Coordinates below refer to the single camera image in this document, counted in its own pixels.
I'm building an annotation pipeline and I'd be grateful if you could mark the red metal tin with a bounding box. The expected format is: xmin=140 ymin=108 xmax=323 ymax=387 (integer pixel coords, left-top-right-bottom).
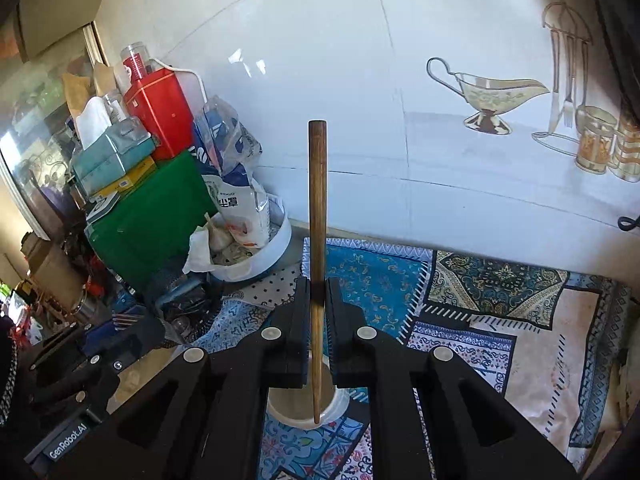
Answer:
xmin=123 ymin=70 xmax=196 ymax=162

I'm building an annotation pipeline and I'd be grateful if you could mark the yellow flat box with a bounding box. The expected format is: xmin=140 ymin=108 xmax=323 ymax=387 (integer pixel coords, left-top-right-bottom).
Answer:
xmin=94 ymin=156 xmax=158 ymax=202

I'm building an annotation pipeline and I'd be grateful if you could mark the white round container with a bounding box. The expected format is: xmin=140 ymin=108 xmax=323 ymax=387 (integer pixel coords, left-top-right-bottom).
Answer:
xmin=206 ymin=191 xmax=293 ymax=282

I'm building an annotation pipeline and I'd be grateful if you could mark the garlic bulb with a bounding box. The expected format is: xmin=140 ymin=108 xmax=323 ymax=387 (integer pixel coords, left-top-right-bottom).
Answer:
xmin=204 ymin=212 xmax=237 ymax=252

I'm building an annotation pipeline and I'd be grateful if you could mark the brown paper bag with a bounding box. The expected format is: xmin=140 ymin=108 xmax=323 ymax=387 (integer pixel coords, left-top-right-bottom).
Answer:
xmin=61 ymin=61 xmax=117 ymax=118

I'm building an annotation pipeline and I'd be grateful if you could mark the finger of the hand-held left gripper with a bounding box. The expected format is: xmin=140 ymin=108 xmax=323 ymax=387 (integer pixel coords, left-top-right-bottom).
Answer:
xmin=27 ymin=316 xmax=167 ymax=377
xmin=31 ymin=359 xmax=127 ymax=410

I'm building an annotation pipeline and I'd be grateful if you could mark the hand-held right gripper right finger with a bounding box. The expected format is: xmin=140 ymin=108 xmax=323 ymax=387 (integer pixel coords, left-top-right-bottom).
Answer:
xmin=325 ymin=277 xmax=577 ymax=480

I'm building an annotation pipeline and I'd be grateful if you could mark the blue patterned patchwork cloth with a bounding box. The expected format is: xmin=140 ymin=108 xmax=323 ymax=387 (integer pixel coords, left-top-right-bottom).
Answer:
xmin=215 ymin=237 xmax=632 ymax=480

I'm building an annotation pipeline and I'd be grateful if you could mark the white plastic cup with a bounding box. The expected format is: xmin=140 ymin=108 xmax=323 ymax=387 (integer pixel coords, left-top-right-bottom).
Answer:
xmin=267 ymin=355 xmax=351 ymax=431

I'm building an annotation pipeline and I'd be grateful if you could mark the shiny metal can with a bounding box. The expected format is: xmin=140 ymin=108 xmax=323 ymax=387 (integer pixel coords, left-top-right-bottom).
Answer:
xmin=64 ymin=287 xmax=103 ymax=327

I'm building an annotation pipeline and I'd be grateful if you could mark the green box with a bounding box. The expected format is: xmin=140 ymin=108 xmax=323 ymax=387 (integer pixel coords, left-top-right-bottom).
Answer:
xmin=84 ymin=150 xmax=222 ymax=292

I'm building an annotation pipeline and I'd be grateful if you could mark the white cable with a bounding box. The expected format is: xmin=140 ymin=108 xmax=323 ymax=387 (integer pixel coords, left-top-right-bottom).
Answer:
xmin=149 ymin=56 xmax=208 ymax=107

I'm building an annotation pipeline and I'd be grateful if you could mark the clear jar with red label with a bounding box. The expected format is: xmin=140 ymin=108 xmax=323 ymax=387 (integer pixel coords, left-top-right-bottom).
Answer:
xmin=120 ymin=42 xmax=152 ymax=85

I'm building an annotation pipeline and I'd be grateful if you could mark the blue white plastic bag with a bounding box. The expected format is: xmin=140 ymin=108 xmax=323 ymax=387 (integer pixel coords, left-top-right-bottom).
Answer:
xmin=191 ymin=95 xmax=272 ymax=249

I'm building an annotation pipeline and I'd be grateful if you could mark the teal tissue box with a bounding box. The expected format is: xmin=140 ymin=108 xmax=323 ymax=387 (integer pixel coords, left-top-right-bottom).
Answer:
xmin=70 ymin=117 xmax=157 ymax=196

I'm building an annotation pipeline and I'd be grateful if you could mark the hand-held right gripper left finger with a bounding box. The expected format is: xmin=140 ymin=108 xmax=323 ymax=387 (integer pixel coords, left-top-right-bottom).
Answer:
xmin=65 ymin=276 xmax=312 ymax=480

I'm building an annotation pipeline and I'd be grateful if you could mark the black pan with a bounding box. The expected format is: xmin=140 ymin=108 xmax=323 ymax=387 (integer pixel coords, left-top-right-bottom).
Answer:
xmin=587 ymin=0 xmax=640 ymax=128

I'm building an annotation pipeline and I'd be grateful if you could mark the dark brown wooden chopstick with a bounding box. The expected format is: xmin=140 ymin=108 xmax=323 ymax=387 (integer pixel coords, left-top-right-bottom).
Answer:
xmin=307 ymin=119 xmax=329 ymax=426

